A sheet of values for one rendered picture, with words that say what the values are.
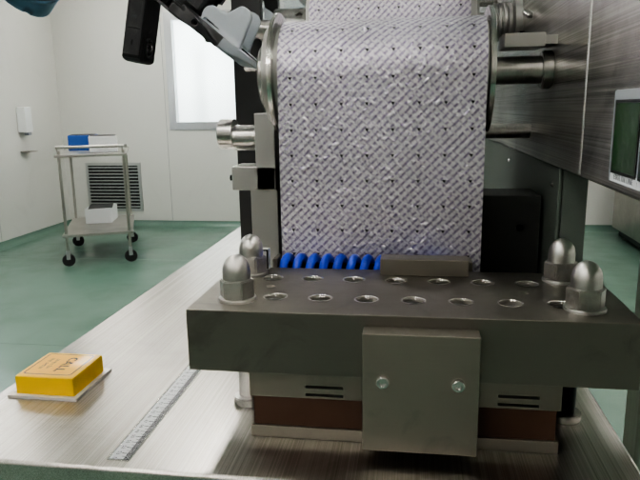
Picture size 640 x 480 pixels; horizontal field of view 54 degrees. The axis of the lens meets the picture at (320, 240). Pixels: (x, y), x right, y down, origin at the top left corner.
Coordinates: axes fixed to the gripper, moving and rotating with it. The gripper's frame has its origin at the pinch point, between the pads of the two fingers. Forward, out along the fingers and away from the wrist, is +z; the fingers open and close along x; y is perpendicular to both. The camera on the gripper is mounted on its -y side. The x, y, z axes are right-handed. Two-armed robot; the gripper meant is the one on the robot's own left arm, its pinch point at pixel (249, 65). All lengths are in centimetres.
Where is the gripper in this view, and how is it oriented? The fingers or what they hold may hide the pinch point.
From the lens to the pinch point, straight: 82.9
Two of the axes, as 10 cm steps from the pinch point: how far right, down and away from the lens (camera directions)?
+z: 7.7, 6.4, 0.2
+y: 6.3, -7.4, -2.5
